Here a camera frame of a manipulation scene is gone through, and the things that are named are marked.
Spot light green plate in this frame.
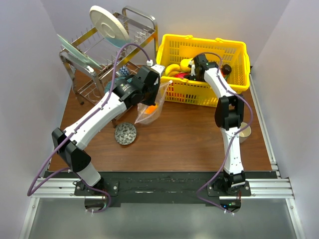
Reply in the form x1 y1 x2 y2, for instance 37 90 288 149
57 34 103 70

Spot white round plate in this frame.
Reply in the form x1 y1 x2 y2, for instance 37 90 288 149
89 5 131 48

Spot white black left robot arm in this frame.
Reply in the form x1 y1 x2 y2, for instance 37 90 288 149
52 64 164 195

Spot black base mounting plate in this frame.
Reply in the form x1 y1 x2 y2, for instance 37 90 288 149
74 170 252 209

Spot steel dish rack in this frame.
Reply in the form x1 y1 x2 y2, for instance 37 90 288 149
58 5 159 127

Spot yellow banana bunch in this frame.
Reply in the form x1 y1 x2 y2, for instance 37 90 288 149
164 64 181 77

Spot blue chevron mug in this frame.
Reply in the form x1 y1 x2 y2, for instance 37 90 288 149
116 65 130 77

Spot clear zip top bag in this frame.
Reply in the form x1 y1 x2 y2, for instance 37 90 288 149
135 80 172 124

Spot red pink fruit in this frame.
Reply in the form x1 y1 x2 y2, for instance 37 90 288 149
174 72 191 79

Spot dark purple plum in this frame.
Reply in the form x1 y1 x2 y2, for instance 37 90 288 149
221 64 232 76

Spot yellow plastic basket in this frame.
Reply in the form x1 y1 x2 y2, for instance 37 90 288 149
156 34 250 107

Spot aluminium frame rail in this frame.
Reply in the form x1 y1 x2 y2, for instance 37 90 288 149
19 178 86 239

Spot yellow pear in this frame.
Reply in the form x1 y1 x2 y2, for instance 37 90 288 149
180 58 193 72

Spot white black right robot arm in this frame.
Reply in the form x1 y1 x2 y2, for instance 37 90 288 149
191 52 248 196

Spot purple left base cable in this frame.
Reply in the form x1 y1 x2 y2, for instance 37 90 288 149
84 186 112 214

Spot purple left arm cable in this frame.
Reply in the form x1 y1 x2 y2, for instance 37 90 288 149
26 43 153 197

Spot teal scalloped plate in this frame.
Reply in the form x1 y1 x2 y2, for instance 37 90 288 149
104 76 133 93

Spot cream metal cup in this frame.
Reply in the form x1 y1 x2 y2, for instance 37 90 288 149
239 122 252 144

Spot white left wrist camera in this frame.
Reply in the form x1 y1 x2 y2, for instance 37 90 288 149
146 60 165 85

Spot black white floral bowl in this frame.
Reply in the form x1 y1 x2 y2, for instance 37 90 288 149
114 122 137 145

